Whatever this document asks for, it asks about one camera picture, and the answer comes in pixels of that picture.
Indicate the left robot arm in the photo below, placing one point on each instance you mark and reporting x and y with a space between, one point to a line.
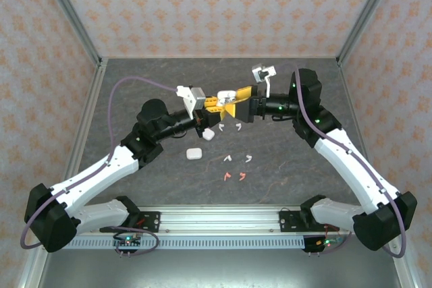
94 176

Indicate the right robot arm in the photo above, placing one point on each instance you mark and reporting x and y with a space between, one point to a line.
351 166

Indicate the small controller circuit board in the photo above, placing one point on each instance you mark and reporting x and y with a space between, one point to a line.
324 243
127 241

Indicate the grey metal shelf panel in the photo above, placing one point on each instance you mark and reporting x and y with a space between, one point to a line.
219 267

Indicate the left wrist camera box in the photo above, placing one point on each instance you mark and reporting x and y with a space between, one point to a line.
190 99

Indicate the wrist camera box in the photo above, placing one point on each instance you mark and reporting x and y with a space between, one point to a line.
263 73
190 99

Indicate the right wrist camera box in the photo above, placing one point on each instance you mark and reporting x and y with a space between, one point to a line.
263 73

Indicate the aluminium table side rail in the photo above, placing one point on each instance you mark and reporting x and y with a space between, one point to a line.
349 82
95 82

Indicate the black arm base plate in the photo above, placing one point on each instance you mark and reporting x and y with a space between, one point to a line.
288 220
152 217

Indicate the aluminium mounting rail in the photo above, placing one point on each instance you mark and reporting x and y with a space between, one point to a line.
219 220

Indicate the aluminium frame post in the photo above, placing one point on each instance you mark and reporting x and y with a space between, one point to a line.
71 15
366 15
406 269
32 274

